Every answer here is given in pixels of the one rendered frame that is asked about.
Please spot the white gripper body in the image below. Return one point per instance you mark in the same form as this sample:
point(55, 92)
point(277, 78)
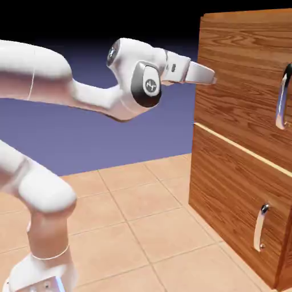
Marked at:
point(200, 73)

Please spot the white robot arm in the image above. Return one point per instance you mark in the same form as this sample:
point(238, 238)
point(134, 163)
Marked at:
point(45, 68)

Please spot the large wooden cabinet door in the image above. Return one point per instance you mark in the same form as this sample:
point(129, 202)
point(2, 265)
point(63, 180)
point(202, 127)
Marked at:
point(237, 91)

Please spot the wooden cabinet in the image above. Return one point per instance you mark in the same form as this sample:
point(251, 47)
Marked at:
point(239, 148)

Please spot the small wooden cabinet door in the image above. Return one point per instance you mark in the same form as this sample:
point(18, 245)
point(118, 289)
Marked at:
point(230, 196)

